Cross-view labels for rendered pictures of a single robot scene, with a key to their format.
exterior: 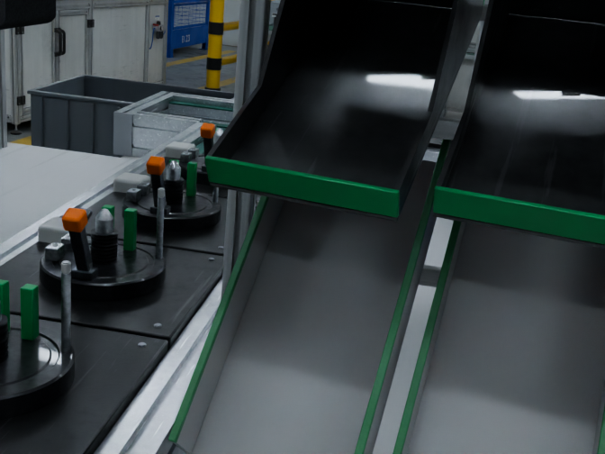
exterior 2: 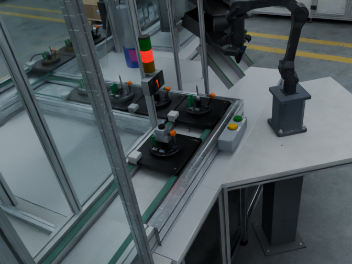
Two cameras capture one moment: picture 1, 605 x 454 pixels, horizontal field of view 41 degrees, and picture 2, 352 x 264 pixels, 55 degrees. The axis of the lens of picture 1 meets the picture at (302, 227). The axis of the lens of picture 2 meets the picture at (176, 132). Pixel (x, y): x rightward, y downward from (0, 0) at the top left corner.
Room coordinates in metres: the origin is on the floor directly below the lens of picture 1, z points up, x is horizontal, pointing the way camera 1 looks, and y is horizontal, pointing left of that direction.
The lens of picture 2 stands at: (0.11, 1.63, 1.88)
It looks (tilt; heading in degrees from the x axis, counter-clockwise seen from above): 35 degrees down; 295
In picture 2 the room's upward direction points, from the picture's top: 9 degrees counter-clockwise
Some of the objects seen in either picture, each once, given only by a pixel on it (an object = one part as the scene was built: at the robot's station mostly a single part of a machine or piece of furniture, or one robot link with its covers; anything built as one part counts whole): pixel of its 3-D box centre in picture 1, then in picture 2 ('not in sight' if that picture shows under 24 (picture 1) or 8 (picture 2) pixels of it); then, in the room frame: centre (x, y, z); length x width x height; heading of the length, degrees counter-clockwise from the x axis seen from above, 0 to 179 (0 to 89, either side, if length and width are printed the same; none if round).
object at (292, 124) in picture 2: not in sight; (287, 109); (0.19, 0.18, 0.96); 0.15 x 0.15 x 0.20; 29
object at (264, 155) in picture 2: not in sight; (282, 123); (0.21, 0.13, 0.84); 0.90 x 0.70 x 0.03; 29
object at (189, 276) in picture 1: (103, 241); (156, 95); (0.85, 0.22, 1.01); 0.24 x 0.24 x 0.13; 82
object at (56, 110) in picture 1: (140, 125); not in sight; (2.73, 0.59, 0.73); 0.62 x 0.42 x 0.23; 82
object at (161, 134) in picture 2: not in sight; (160, 131); (0.67, 0.59, 1.06); 0.08 x 0.04 x 0.07; 172
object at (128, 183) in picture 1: (173, 186); not in sight; (1.10, 0.19, 1.01); 0.24 x 0.24 x 0.13; 82
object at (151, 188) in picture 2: not in sight; (167, 152); (0.68, 0.55, 0.91); 0.84 x 0.28 x 0.10; 82
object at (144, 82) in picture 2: not in sight; (148, 64); (0.76, 0.43, 1.29); 0.12 x 0.05 x 0.25; 82
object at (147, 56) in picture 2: not in sight; (146, 54); (0.76, 0.43, 1.33); 0.05 x 0.05 x 0.05
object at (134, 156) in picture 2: not in sight; (135, 157); (0.77, 0.67, 0.97); 0.05 x 0.05 x 0.04; 82
